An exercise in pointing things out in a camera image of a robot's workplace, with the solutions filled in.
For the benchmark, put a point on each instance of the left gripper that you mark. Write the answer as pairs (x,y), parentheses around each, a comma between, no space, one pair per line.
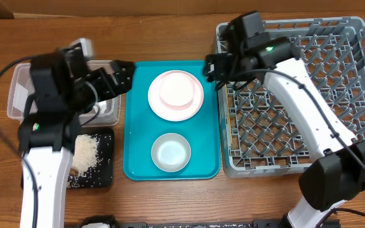
(123,83)

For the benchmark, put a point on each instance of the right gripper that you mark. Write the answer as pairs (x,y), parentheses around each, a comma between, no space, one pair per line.
(215,69)

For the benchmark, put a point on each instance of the pink bowl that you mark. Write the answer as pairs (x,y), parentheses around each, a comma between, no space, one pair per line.
(177,89)

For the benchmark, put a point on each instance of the white rice pile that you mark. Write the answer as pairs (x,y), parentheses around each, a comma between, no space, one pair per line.
(85,153)

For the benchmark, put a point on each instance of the brown food piece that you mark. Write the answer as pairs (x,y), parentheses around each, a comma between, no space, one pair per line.
(73,172)

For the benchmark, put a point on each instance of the grey small bowl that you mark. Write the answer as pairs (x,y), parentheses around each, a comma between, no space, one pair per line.
(171,152)

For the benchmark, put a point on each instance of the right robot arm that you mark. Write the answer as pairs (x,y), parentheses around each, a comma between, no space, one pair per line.
(337,172)

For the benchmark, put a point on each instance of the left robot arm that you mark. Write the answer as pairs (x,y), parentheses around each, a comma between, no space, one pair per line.
(64,88)

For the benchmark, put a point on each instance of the grey dishwasher rack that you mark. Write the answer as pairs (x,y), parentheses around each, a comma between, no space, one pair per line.
(257,135)

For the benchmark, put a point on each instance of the clear plastic bin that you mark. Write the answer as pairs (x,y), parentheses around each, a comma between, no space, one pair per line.
(21,87)

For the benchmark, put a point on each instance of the pink plate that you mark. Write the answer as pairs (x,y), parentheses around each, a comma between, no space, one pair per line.
(170,113)

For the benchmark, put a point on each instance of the teal serving tray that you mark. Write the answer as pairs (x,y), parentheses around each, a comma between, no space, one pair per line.
(143,127)

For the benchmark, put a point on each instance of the black tray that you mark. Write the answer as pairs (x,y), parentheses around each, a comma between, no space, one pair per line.
(103,177)

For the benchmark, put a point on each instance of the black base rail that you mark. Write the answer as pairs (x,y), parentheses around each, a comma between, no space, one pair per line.
(111,222)

